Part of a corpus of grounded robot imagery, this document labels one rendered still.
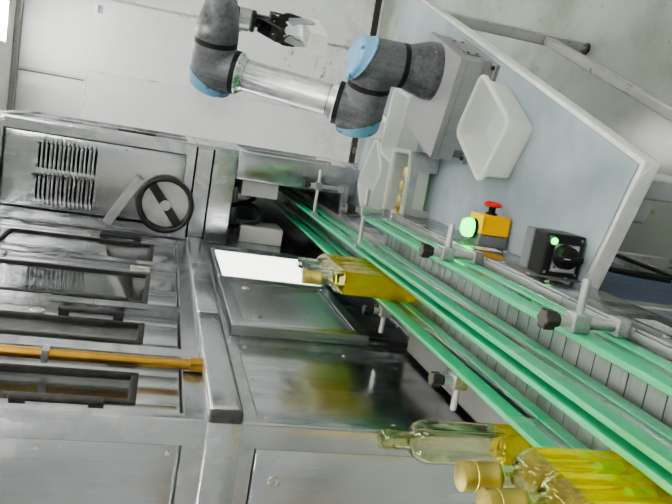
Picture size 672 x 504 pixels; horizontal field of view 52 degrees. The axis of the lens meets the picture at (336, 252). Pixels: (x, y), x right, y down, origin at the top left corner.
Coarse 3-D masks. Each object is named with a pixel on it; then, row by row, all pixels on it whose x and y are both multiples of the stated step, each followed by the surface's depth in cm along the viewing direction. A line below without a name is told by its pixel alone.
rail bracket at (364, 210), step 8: (368, 192) 192; (368, 200) 192; (352, 208) 191; (360, 208) 192; (368, 208) 192; (384, 216) 194; (360, 224) 194; (360, 232) 194; (360, 240) 194; (360, 248) 194
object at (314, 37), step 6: (318, 24) 235; (300, 30) 241; (306, 30) 230; (312, 30) 224; (318, 30) 227; (324, 30) 229; (300, 36) 240; (306, 36) 228; (312, 36) 222; (318, 36) 222; (324, 36) 222; (306, 42) 227; (312, 42) 222; (318, 42) 223; (324, 42) 223; (306, 48) 226; (312, 48) 223; (318, 48) 224; (324, 48) 224; (324, 54) 225
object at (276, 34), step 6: (258, 24) 228; (264, 24) 226; (270, 24) 224; (258, 30) 229; (264, 30) 227; (270, 30) 225; (276, 30) 222; (282, 30) 223; (270, 36) 225; (276, 36) 223; (282, 36) 224
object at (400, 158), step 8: (392, 152) 212; (400, 152) 207; (408, 152) 198; (392, 160) 212; (400, 160) 212; (408, 160) 213; (392, 168) 212; (400, 168) 213; (408, 168) 197; (392, 176) 213; (400, 176) 213; (408, 176) 197; (392, 184) 213; (408, 184) 199; (392, 192) 214; (400, 192) 214; (384, 200) 214; (392, 200) 214; (384, 208) 214; (400, 208) 199
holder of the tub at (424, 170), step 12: (420, 156) 197; (420, 168) 198; (432, 168) 199; (420, 180) 199; (432, 180) 200; (408, 192) 198; (420, 192) 199; (432, 192) 200; (408, 204) 199; (420, 204) 200; (420, 216) 201
